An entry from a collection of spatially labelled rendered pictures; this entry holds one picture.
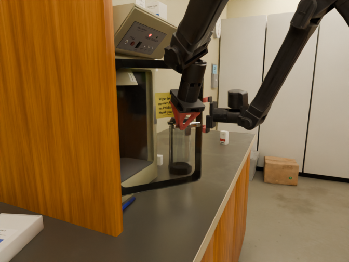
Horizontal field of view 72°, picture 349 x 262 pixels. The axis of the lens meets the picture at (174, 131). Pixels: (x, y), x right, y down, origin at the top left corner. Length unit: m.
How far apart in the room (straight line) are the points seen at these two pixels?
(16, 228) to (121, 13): 0.58
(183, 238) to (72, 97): 0.45
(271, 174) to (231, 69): 1.56
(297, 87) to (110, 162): 3.24
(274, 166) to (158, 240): 2.88
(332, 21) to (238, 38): 1.12
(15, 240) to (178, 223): 0.39
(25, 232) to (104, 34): 0.50
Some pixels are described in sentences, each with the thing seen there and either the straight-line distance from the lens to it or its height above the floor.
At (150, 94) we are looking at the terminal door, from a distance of 0.72.
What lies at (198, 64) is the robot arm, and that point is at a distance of 0.61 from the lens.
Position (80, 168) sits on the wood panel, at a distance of 0.67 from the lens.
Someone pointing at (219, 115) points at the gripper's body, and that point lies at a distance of 0.94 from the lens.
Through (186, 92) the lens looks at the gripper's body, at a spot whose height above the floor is 1.30.
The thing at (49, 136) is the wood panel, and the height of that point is 1.18.
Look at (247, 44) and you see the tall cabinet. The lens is 3.70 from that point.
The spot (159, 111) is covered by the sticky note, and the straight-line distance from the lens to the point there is 0.73.
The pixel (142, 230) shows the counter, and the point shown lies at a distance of 0.70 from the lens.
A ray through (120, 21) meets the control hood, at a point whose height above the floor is 1.47.
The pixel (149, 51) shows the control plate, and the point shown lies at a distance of 0.83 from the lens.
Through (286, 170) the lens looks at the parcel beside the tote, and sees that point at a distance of 3.46.
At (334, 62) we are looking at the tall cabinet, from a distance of 3.69.
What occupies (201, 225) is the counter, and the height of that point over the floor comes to 0.94.
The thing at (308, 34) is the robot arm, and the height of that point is 1.45.
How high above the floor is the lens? 1.33
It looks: 12 degrees down
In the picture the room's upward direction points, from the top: straight up
